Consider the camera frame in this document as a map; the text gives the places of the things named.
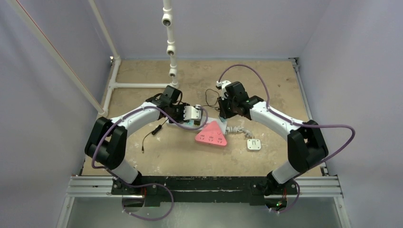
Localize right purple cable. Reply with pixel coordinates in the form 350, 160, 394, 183
218, 64, 356, 215

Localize purple cable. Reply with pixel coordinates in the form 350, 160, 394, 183
91, 105, 209, 221
218, 64, 356, 215

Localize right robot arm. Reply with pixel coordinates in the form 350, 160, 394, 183
216, 81, 328, 193

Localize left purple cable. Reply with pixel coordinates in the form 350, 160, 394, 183
91, 105, 209, 221

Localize white square plug adapter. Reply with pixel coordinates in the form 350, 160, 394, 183
247, 138, 262, 151

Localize black power adapter with switch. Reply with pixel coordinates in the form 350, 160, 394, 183
141, 118, 169, 153

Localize white PVC pipe frame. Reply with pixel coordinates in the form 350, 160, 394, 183
6, 0, 180, 119

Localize pink triangular power socket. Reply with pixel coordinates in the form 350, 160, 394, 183
195, 121, 227, 147

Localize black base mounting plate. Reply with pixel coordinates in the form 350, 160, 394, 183
111, 176, 297, 207

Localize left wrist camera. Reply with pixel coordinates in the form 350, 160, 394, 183
183, 105, 202, 121

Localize white multicolour power strip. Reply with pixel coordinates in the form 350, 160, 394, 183
166, 117, 227, 133

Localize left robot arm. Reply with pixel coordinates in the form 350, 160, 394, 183
85, 85, 187, 194

